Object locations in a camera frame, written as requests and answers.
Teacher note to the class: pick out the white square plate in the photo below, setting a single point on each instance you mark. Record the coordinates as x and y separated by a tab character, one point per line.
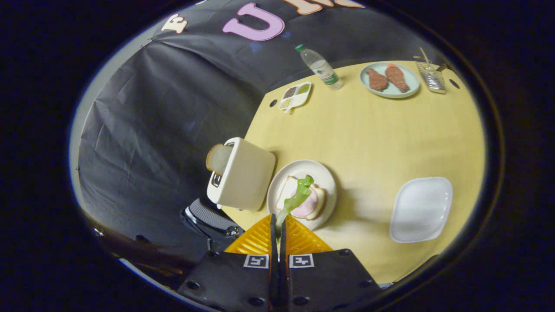
420	210

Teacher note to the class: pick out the clear plastic water bottle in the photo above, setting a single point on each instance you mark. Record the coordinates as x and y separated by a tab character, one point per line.
323	69

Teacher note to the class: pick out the cream toaster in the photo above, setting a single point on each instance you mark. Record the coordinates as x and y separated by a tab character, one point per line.
247	177

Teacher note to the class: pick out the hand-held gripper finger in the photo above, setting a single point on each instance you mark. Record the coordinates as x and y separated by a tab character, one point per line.
274	240
282	242

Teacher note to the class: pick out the toasted bread slice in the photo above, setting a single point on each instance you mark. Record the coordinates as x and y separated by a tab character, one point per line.
218	158

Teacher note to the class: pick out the white divided seasoning dish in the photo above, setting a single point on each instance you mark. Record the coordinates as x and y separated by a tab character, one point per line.
299	100

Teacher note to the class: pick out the green lettuce leaf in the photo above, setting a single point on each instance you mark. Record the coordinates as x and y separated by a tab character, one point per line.
297	199

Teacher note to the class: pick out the brown meat patty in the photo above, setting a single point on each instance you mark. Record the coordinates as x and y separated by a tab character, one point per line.
396	77
377	80

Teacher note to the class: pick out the light blue round plate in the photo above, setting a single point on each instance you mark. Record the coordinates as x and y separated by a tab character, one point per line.
390	92

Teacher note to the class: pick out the wooden stick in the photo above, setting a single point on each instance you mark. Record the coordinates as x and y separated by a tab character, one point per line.
424	55

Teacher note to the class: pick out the pink ham slice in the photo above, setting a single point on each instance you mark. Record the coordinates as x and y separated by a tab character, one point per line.
308	207

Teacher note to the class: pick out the clear utensil holder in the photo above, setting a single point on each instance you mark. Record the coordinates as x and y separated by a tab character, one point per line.
431	80

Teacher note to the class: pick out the white round plate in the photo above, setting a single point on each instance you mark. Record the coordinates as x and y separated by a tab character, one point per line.
323	173

